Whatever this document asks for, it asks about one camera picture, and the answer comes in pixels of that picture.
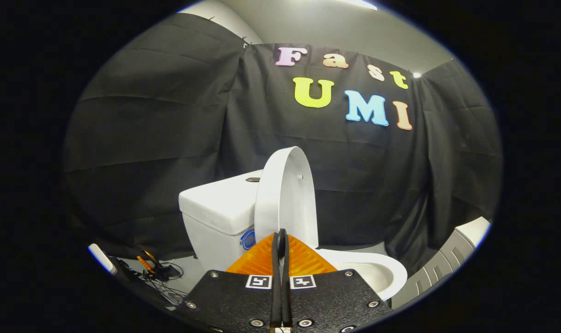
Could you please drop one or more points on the white toilet lid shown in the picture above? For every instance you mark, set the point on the white toilet lid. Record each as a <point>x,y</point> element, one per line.
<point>287,203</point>

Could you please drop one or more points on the white ceramic toilet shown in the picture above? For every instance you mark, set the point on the white ceramic toilet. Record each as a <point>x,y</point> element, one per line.
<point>216,208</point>

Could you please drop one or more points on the black backdrop cloth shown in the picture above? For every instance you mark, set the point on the black backdrop cloth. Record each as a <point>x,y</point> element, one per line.
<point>169,138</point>

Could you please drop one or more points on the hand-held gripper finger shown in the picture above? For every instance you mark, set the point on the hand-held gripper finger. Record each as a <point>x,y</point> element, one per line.
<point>285,259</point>
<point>276,259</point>

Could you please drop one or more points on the bright ceiling light panel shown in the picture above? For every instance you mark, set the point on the bright ceiling light panel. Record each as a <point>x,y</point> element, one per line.
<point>363,3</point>

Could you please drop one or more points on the white toilet seat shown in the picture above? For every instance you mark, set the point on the white toilet seat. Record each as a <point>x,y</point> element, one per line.
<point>377,262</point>

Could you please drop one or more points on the orange and black tool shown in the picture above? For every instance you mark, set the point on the orange and black tool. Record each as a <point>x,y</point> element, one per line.
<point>151,264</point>

